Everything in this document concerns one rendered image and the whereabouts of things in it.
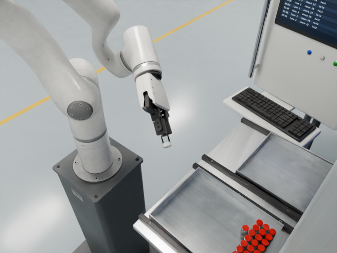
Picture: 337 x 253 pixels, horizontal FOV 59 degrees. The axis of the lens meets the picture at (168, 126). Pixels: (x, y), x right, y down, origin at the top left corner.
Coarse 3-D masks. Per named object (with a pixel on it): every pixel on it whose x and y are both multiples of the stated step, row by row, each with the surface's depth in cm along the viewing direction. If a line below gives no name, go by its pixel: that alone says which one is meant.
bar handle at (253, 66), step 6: (270, 0) 128; (264, 6) 130; (264, 12) 131; (264, 18) 133; (264, 24) 135; (258, 30) 138; (258, 36) 139; (258, 42) 141; (258, 48) 144; (252, 60) 149; (252, 66) 151; (258, 66) 155; (252, 72) 153
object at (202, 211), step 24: (192, 192) 106; (216, 192) 106; (168, 216) 99; (192, 216) 99; (216, 216) 99; (240, 216) 99; (264, 216) 98; (192, 240) 93; (216, 240) 93; (240, 240) 93
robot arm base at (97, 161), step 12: (84, 144) 102; (96, 144) 103; (108, 144) 109; (84, 156) 107; (96, 156) 106; (108, 156) 111; (120, 156) 119; (84, 168) 113; (96, 168) 111; (108, 168) 115; (84, 180) 111; (96, 180) 111
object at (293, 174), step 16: (272, 144) 122; (288, 144) 119; (256, 160) 116; (272, 160) 116; (288, 160) 116; (304, 160) 116; (320, 160) 113; (240, 176) 109; (256, 176) 111; (272, 176) 111; (288, 176) 111; (304, 176) 111; (320, 176) 111; (272, 192) 102; (288, 192) 106; (304, 192) 106; (304, 208) 101
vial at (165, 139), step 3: (162, 135) 80; (165, 135) 80; (162, 138) 80; (165, 138) 80; (168, 138) 80; (162, 141) 80; (165, 141) 79; (168, 141) 80; (162, 144) 80; (165, 144) 79; (168, 144) 79; (165, 147) 80; (168, 147) 81
